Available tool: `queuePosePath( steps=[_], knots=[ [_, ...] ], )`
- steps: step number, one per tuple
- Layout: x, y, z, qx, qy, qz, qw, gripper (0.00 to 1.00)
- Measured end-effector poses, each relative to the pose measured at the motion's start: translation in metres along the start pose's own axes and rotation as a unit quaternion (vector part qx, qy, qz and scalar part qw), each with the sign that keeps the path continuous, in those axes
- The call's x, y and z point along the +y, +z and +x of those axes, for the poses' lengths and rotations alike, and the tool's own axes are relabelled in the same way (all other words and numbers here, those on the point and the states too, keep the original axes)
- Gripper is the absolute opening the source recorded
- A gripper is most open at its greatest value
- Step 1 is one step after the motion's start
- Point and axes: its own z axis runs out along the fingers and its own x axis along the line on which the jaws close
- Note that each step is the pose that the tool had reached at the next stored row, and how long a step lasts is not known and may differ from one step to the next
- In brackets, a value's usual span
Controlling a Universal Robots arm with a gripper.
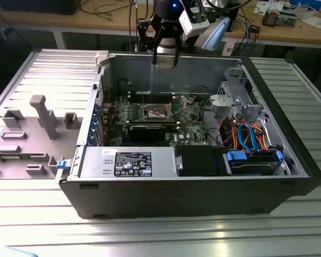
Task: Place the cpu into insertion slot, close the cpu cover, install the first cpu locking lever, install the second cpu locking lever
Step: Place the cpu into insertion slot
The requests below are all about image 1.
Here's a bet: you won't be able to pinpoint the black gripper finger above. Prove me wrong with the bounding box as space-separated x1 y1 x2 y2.
173 33 184 67
136 18 165 66

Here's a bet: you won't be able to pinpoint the silver CPU plate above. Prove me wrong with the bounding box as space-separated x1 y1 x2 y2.
155 57 177 70

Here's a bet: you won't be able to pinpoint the metal socket cover frame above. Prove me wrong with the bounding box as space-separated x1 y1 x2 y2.
169 95 190 118

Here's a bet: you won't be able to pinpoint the CPU socket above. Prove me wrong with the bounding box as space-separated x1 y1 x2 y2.
140 103 173 121

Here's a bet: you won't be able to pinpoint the metal CPU cooler heatsink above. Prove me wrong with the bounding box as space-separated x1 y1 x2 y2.
261 7 278 27

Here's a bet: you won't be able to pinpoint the black plastic cover box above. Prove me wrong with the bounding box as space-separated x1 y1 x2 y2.
175 145 227 177

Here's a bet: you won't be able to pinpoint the grey plastic case latch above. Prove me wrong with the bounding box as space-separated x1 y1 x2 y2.
94 50 111 68

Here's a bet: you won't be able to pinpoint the black computer tower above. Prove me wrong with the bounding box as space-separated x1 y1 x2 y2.
226 5 241 33

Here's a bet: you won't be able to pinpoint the silver drive bay cage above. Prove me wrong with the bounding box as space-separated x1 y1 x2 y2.
219 66 267 126

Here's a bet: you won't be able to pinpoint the green motherboard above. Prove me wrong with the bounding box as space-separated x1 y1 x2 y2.
100 92 220 147

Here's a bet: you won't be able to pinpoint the black graphics card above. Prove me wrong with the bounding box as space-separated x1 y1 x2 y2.
127 124 167 143

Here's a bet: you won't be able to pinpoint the printed paper sheets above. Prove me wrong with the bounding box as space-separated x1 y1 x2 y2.
254 1 271 14

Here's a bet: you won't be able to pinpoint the grey electronic device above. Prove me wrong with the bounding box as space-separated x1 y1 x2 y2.
277 9 297 27

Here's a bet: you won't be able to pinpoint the wooden desk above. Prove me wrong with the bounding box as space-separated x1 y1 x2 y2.
0 0 321 50

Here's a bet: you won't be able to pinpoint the hard disk in blue carrier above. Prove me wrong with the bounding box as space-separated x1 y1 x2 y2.
224 149 286 177

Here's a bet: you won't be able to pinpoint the large black box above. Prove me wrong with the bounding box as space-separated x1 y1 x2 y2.
0 0 82 16

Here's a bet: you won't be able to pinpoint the silver power supply unit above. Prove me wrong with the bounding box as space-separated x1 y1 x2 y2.
79 146 177 179

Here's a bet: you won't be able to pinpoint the white and blue boxes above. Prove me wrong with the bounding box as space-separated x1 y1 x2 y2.
288 0 321 13

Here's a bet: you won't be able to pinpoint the white paper sheet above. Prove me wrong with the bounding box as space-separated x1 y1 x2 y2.
301 10 321 30

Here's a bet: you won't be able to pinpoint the grey plastic parts rack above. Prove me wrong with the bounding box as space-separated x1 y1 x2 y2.
0 94 84 180

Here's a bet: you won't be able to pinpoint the black open PC case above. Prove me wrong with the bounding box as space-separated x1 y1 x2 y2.
58 50 321 220

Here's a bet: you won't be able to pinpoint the dark hanging cable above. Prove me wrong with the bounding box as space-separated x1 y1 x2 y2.
134 0 140 53
128 0 134 52

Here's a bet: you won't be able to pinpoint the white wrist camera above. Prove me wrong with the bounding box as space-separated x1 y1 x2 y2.
178 5 211 37

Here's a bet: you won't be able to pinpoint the thin red wire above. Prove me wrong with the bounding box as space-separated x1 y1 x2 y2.
97 87 112 104

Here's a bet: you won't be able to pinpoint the thin blue cable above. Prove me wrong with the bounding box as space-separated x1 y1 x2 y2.
242 16 255 53

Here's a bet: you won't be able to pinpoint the silver round metal bracket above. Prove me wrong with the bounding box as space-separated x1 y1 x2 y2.
209 94 243 120

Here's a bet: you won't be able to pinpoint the thin black wire loop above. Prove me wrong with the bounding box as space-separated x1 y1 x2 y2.
199 100 224 147

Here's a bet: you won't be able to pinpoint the red wire bundle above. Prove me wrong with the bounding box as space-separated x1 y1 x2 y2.
218 117 239 148

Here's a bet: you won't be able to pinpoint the blue flat wire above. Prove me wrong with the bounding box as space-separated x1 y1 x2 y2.
237 122 261 153

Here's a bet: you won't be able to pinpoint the blue slot retention bracket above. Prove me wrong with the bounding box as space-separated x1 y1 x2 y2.
87 103 102 147

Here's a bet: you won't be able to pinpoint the orange wire bundle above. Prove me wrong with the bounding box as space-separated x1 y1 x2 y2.
247 122 270 150

